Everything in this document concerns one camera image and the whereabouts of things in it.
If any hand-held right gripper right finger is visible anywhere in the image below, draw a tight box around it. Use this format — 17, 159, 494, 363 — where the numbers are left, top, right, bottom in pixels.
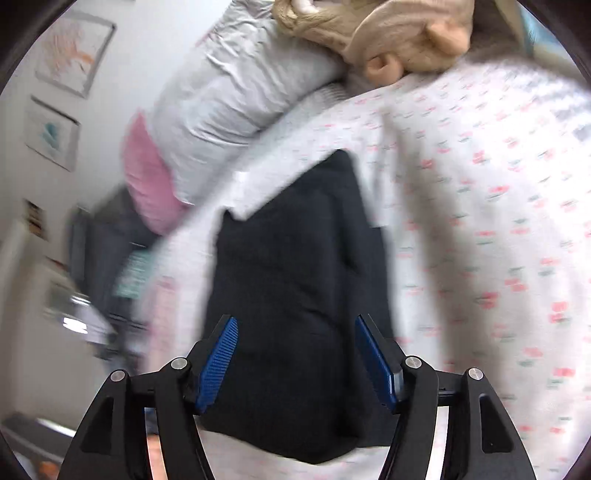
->
355, 314, 536, 480

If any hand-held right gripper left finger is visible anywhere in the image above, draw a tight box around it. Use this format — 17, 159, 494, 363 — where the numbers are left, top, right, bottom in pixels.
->
60, 315, 239, 480

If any black coat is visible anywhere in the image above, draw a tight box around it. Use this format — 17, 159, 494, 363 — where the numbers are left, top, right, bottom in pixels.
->
201, 148, 402, 464

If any teal patterned cloth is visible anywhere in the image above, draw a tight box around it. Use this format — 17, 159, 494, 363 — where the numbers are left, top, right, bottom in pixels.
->
115, 251, 155, 298

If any pink pillow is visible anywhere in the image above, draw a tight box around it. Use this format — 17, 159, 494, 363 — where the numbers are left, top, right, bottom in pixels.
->
121, 113, 190, 236

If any floral bed quilt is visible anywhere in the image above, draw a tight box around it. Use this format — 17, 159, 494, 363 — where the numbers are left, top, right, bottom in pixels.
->
148, 60, 591, 480

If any grey pillow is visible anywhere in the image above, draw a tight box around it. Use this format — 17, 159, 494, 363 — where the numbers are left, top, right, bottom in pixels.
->
150, 0, 347, 206

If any beige plush garment with paws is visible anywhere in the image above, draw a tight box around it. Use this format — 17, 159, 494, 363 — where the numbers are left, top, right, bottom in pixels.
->
344, 0, 476, 84

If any framed blue wall picture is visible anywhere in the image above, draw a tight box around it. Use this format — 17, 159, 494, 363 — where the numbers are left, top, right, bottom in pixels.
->
24, 96, 80, 172

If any large framed orange wall picture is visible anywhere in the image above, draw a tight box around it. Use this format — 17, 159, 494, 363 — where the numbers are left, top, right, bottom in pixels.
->
34, 18, 116, 99

